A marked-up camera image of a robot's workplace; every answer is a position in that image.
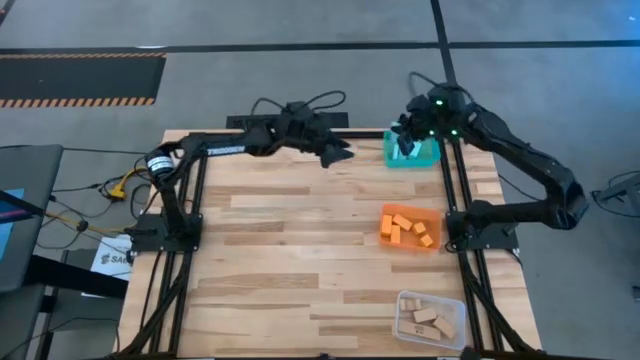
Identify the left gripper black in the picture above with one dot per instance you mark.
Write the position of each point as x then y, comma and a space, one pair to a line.
305, 130

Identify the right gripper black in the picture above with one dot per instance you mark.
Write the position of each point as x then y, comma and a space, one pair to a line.
437, 112

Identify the orange plastic bin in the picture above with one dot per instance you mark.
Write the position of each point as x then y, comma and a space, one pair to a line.
432, 215

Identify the plain wooden block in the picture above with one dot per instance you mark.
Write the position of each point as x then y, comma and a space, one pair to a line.
444, 327
425, 315

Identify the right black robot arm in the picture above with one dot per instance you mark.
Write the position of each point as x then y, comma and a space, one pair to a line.
525, 155

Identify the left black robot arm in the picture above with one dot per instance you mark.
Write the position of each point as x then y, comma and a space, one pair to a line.
225, 149

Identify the teal plastic bin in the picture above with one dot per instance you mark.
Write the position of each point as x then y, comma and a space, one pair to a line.
430, 157

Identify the clear plastic bin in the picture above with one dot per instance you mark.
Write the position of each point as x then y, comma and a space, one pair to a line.
452, 305

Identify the gray stand leg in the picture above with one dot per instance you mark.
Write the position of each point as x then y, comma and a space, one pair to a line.
620, 189

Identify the white paper sign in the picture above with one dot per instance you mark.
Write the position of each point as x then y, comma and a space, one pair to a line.
112, 257

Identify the black hazard-striped floor mat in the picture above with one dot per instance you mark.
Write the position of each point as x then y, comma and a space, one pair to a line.
75, 77

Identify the black desk foot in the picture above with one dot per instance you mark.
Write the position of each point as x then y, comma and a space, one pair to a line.
75, 276

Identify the dark gray desk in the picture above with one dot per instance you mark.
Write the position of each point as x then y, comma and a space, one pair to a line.
30, 170

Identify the monitor with blue screen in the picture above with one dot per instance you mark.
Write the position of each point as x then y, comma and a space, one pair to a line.
10, 225

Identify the black aluminium table frame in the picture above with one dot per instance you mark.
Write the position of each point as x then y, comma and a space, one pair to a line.
370, 134

